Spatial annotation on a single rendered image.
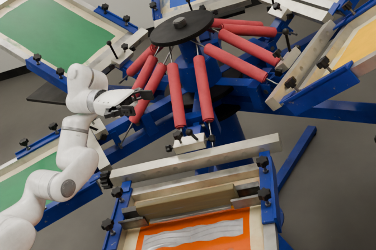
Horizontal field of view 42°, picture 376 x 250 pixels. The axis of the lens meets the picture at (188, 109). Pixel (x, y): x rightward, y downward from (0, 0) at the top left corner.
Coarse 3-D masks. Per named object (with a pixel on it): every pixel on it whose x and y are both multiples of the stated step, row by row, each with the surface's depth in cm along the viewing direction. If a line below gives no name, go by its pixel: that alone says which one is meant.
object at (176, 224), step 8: (192, 216) 171; (152, 224) 175; (160, 224) 173; (168, 224) 172; (176, 224) 170; (184, 224) 169; (144, 232) 173; (152, 232) 171; (160, 232) 170; (136, 248) 168; (160, 248) 164; (168, 248) 162; (176, 248) 161; (184, 248) 160
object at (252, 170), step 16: (192, 176) 183; (208, 176) 180; (224, 176) 177; (240, 176) 177; (256, 176) 176; (144, 192) 185; (160, 192) 185; (176, 192) 184; (272, 224) 151; (272, 240) 145
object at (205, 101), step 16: (224, 32) 216; (240, 32) 225; (256, 32) 228; (272, 32) 232; (160, 48) 246; (208, 48) 209; (240, 48) 215; (256, 48) 211; (144, 64) 228; (160, 64) 216; (176, 64) 213; (240, 64) 204; (272, 64) 210; (144, 80) 228; (160, 80) 218; (176, 80) 210; (256, 80) 204; (176, 96) 207; (208, 96) 203; (176, 112) 204; (208, 112) 200; (176, 128) 204
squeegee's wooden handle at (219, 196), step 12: (192, 192) 165; (204, 192) 163; (216, 192) 161; (228, 192) 161; (144, 204) 169; (156, 204) 167; (168, 204) 166; (180, 204) 166; (192, 204) 165; (204, 204) 165; (216, 204) 164; (156, 216) 170
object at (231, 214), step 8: (248, 208) 165; (200, 216) 169; (208, 216) 168; (216, 216) 167; (224, 216) 165; (232, 216) 164; (240, 216) 163; (248, 216) 162; (192, 224) 168; (200, 224) 166; (248, 224) 159; (248, 232) 156; (200, 240) 160; (216, 240) 158; (224, 240) 157; (232, 240) 156; (240, 240) 154; (248, 240) 153; (192, 248) 159; (200, 248) 157; (208, 248) 156; (216, 248) 155; (240, 248) 152; (248, 248) 151
